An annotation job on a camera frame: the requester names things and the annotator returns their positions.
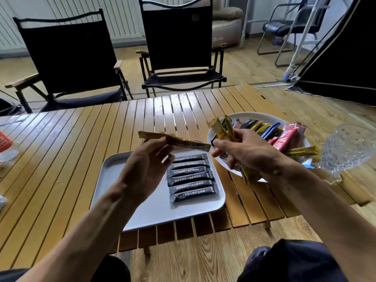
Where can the person's left hand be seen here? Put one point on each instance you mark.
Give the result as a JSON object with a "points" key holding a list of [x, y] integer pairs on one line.
{"points": [[144, 173]]}

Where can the person's right hand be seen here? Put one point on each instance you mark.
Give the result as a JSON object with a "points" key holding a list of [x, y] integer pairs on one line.
{"points": [[252, 152]]}

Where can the pile of sachets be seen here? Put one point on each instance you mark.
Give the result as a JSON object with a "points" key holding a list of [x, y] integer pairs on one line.
{"points": [[283, 138]]}

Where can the grey rectangular tray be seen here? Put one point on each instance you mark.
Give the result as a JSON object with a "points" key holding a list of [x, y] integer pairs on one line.
{"points": [[164, 211]]}

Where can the row of sachets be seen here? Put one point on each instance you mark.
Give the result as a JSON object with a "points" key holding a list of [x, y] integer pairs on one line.
{"points": [[191, 179]]}

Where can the sachet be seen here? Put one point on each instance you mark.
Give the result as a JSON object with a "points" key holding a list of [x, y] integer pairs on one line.
{"points": [[188, 143]]}

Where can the person's left forearm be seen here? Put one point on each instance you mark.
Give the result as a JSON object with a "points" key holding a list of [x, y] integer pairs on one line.
{"points": [[82, 246]]}

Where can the person's right forearm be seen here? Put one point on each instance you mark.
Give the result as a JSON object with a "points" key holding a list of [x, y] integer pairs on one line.
{"points": [[323, 220]]}

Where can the person's left leg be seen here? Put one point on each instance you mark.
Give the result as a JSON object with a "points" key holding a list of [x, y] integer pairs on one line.
{"points": [[111, 270]]}

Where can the person's leg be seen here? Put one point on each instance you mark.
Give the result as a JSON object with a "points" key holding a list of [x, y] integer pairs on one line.
{"points": [[293, 264], [111, 270]]}

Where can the person's right leg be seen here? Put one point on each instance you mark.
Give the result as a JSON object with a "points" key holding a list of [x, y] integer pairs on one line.
{"points": [[293, 264]]}

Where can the white round bowl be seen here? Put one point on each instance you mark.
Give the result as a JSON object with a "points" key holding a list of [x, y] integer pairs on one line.
{"points": [[255, 115]]}

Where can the clear patterned glass cup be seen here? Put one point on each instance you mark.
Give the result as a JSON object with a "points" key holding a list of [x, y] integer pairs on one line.
{"points": [[346, 149]]}

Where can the small blue bundle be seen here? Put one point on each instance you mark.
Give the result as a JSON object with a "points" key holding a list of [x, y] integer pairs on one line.
{"points": [[277, 41]]}

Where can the beige inflatable sofa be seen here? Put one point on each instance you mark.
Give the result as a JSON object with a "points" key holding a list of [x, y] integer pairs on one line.
{"points": [[227, 29]]}

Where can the black office chair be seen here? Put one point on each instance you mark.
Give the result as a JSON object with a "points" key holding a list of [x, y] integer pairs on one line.
{"points": [[276, 27]]}

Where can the black fabric backdrop panel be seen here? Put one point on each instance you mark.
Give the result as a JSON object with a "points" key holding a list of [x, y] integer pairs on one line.
{"points": [[346, 55], [8, 107]]}

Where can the black folding chair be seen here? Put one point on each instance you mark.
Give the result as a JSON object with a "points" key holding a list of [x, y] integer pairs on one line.
{"points": [[179, 35], [67, 55]]}

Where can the clear bottle with red cap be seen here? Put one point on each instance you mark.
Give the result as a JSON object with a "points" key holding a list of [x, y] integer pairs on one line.
{"points": [[6, 143]]}

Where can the crumpled white tissue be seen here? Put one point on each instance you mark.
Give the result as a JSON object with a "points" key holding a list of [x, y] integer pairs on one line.
{"points": [[3, 202]]}

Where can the white metal frame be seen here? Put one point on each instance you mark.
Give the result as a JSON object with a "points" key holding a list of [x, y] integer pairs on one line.
{"points": [[304, 35]]}

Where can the white wall radiator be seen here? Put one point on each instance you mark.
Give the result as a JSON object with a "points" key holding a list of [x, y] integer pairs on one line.
{"points": [[123, 17]]}

